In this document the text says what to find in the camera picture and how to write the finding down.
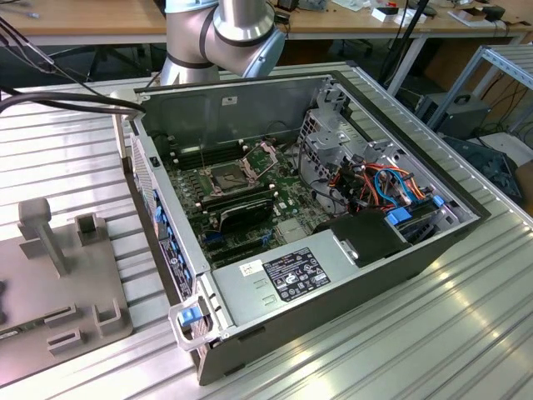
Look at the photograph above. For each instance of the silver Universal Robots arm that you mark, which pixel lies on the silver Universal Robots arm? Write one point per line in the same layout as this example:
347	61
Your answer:
241	25

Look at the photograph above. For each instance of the CPU socket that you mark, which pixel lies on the CPU socket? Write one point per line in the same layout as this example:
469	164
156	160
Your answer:
229	179

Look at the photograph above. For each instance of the green motherboard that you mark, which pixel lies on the green motherboard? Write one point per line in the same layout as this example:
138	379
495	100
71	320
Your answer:
287	196

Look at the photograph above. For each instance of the black graphics card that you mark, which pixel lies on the black graphics card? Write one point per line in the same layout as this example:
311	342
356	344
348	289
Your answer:
245	216

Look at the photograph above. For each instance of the silver chipset heatsink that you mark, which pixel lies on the silver chipset heatsink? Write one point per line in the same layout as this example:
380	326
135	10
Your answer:
291	231

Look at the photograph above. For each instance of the blue expansion slot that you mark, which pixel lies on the blue expansion slot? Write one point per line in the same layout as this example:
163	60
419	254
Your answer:
213	239

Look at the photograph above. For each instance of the silver metal drive cage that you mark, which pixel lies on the silver metal drive cage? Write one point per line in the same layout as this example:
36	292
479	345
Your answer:
329	141

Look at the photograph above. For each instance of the silver power supply unit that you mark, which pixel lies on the silver power supply unit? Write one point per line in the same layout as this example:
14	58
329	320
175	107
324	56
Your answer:
245	300

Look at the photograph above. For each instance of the black plastic shroud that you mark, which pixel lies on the black plastic shroud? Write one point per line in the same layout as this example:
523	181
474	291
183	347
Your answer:
366	241

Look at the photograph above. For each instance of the blue disk carrier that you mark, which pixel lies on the blue disk carrier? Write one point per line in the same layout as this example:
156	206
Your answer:
397	218

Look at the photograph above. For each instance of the open grey PC case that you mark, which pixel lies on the open grey PC case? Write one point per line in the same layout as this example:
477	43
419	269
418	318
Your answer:
375	287

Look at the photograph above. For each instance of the blue case latch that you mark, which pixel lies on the blue case latch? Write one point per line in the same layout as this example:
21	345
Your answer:
186	316

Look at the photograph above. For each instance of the small blue plastic clip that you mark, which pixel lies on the small blue plastic clip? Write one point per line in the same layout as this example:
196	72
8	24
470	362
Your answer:
438	201

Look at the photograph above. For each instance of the small white box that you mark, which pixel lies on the small white box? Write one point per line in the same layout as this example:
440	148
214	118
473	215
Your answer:
385	16

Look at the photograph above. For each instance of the grey parts rack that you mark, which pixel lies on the grey parts rack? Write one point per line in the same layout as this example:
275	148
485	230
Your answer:
62	283

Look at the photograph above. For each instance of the dark plastic bag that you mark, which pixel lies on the dark plastic bag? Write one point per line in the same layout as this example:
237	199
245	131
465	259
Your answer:
491	162

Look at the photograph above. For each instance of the long wooden desk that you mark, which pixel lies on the long wooden desk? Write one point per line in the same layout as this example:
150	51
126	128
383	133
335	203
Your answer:
437	27

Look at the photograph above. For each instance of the black tripod stand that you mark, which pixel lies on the black tripod stand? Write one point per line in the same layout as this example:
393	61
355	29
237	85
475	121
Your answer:
421	8

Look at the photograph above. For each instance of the brown cardboard box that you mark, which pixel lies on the brown cardboard box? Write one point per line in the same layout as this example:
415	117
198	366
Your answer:
525	183

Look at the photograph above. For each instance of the brown cardboard tray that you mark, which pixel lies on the brown cardboard tray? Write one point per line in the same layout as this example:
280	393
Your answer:
468	17

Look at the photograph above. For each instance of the green RAM stick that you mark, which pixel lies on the green RAM stick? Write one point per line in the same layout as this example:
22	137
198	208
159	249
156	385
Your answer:
14	333

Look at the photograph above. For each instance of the small black device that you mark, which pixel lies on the small black device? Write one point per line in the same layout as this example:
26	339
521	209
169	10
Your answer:
495	13

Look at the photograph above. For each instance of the grey metal shelf frame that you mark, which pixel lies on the grey metal shelf frame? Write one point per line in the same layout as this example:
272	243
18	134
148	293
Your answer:
499	56

